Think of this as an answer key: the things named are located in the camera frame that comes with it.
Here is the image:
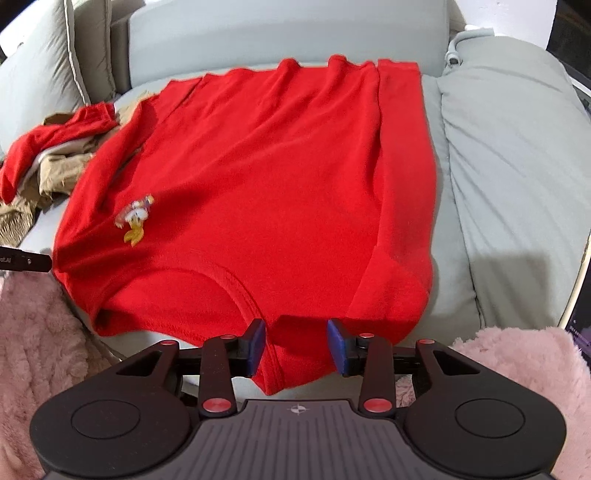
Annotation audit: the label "pink fluffy pajamas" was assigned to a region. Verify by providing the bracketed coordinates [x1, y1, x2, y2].
[0, 272, 591, 480]

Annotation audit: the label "red pants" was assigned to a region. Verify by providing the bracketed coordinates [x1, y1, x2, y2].
[0, 102, 117, 205]

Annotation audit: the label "puffy grey armrest cushion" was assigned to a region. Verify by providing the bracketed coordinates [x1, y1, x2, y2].
[438, 31, 591, 334]

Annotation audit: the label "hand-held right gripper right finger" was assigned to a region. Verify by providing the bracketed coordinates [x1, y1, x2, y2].
[326, 319, 481, 419]

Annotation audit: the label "white cable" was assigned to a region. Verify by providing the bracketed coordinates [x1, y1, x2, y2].
[444, 25, 498, 71]

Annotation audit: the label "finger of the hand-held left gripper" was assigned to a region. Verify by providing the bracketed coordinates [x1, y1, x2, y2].
[25, 250, 53, 274]

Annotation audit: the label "dark side table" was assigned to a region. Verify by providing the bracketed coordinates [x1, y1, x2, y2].
[546, 0, 591, 110]

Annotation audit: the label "grey back cushion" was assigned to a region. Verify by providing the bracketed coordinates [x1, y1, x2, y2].
[65, 0, 117, 101]

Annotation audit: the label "red long-sleeve shirt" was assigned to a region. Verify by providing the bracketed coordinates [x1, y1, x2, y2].
[52, 55, 438, 396]

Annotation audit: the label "white cloth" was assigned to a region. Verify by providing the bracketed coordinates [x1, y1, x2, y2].
[32, 136, 102, 169]

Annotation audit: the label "grey sofa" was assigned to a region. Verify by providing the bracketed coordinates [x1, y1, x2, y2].
[0, 0, 591, 370]

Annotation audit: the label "large grey cushion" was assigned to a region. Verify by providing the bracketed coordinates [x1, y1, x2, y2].
[0, 0, 92, 149]

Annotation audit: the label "smartphone with white case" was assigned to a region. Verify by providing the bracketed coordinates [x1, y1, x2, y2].
[560, 222, 591, 371]

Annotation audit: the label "khaki pants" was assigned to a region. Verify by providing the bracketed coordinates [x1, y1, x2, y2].
[0, 88, 154, 246]

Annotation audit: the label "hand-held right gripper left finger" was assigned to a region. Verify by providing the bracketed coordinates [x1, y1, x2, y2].
[113, 319, 267, 420]

